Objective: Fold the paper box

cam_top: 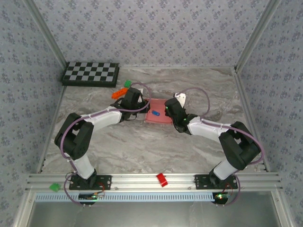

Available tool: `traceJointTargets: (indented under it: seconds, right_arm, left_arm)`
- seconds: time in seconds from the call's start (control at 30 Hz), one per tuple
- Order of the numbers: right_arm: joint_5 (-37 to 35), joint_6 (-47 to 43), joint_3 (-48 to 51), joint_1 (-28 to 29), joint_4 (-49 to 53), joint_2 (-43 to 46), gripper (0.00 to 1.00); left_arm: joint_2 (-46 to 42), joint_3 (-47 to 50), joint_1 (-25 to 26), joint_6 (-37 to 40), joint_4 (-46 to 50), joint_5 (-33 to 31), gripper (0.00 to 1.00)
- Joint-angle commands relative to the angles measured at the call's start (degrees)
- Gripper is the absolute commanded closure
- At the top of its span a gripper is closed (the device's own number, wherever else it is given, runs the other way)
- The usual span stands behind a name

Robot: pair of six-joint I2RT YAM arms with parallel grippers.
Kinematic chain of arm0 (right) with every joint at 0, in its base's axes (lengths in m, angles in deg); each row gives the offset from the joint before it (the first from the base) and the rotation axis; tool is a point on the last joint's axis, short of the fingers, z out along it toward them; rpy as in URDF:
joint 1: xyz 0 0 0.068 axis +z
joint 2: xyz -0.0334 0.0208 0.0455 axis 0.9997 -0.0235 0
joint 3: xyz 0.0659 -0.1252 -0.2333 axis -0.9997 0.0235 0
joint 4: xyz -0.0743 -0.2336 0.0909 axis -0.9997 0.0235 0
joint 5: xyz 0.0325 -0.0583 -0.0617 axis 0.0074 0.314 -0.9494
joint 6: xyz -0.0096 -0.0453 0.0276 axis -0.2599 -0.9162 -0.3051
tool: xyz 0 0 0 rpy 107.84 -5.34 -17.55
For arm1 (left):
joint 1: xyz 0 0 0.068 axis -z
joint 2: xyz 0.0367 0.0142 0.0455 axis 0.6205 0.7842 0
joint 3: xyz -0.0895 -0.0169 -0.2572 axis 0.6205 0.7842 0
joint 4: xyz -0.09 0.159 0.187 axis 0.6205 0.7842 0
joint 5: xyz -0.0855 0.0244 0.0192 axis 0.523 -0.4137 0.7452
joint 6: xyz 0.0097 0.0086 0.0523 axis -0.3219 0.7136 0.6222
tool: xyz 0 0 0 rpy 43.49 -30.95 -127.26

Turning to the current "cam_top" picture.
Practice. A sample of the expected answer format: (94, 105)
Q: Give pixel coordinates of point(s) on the wide aluminium base rail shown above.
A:
(142, 182)

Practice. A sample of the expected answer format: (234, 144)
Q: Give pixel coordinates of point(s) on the black white checkerboard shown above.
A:
(91, 74)

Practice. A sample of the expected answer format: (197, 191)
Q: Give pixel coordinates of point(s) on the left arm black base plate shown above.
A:
(105, 182)

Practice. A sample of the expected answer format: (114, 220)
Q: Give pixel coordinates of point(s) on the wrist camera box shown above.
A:
(181, 99)
(141, 94)

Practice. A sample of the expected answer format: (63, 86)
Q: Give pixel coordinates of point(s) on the aluminium side rail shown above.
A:
(243, 94)
(50, 132)

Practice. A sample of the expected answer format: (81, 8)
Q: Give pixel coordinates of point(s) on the pink paper box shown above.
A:
(157, 104)

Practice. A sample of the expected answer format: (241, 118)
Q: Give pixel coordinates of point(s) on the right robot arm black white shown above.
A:
(208, 130)

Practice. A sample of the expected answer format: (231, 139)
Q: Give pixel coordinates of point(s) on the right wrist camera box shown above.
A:
(181, 99)

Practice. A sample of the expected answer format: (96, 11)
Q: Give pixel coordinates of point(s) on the blue key tag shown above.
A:
(155, 113)

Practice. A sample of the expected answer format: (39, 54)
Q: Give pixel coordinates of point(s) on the grey metal panel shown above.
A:
(154, 214)

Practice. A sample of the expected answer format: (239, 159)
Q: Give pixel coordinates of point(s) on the small green block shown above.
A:
(128, 83)

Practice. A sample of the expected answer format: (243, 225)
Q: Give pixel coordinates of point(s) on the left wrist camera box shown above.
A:
(141, 94)

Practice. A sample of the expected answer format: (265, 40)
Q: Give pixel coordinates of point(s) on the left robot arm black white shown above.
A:
(104, 119)

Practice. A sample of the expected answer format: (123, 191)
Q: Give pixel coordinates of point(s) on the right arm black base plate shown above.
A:
(201, 182)

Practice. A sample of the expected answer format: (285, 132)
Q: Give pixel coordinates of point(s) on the thin aluminium wall rail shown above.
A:
(177, 67)

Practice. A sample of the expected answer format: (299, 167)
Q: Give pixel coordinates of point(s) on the orange toy block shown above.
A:
(119, 93)

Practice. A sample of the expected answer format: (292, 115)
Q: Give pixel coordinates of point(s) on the red plastic block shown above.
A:
(162, 180)

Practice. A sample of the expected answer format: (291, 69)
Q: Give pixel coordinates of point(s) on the green terminal block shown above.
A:
(54, 187)

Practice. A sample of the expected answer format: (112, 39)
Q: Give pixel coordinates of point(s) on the aluminium frame post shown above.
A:
(259, 34)
(45, 33)

